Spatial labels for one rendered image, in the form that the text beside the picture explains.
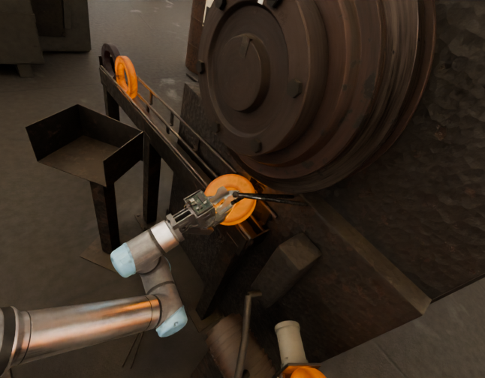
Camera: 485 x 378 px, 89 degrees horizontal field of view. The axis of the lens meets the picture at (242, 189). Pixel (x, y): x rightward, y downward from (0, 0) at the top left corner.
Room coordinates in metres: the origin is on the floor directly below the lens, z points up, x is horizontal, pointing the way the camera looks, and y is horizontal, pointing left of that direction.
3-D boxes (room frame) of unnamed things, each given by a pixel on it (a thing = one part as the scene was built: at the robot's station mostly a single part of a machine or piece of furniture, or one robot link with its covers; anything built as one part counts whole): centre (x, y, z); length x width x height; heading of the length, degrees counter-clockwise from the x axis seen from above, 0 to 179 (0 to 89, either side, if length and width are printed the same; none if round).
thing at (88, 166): (0.61, 0.54, 0.36); 0.26 x 0.20 x 0.72; 88
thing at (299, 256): (0.40, -0.19, 0.68); 0.11 x 0.08 x 0.24; 143
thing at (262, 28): (0.45, 0.06, 1.11); 0.28 x 0.06 x 0.28; 53
